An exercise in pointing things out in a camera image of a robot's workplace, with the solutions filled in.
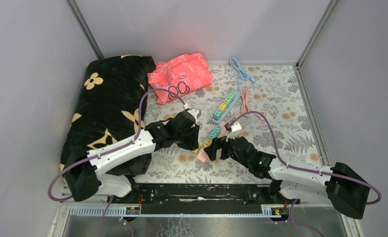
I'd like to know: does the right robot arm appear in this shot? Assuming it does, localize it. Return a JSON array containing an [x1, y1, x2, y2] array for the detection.
[[204, 137, 370, 219]]

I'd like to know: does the green plug cube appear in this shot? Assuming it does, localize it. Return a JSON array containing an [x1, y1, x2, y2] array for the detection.
[[223, 97, 233, 105], [227, 91, 236, 99]]

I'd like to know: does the black floral blanket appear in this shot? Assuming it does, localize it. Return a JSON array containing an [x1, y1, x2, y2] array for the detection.
[[60, 55, 156, 169]]

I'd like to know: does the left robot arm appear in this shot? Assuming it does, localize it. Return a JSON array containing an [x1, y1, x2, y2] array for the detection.
[[62, 109, 201, 203]]

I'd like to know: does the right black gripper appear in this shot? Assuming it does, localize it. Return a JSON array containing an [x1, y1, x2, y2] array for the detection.
[[204, 131, 250, 168]]

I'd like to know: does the green plug cube bottom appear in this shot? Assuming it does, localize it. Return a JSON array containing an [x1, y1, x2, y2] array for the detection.
[[227, 91, 236, 99]]

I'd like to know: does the blue power strip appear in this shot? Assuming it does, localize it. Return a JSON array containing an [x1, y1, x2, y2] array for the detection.
[[212, 57, 257, 125]]

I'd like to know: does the teal plug cube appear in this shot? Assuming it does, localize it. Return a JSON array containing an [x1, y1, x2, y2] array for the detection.
[[213, 109, 223, 120], [212, 125, 222, 136], [208, 131, 218, 140]]

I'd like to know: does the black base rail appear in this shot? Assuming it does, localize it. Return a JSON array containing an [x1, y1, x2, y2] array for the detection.
[[111, 183, 293, 215]]

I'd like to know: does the pink patterned bag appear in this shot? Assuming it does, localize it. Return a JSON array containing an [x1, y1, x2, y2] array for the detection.
[[148, 52, 213, 105]]

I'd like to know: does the floral table mat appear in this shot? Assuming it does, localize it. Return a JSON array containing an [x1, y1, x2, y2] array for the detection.
[[136, 65, 320, 184]]

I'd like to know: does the pink power strip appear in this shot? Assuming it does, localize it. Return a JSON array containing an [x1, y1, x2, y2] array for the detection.
[[196, 87, 268, 163]]

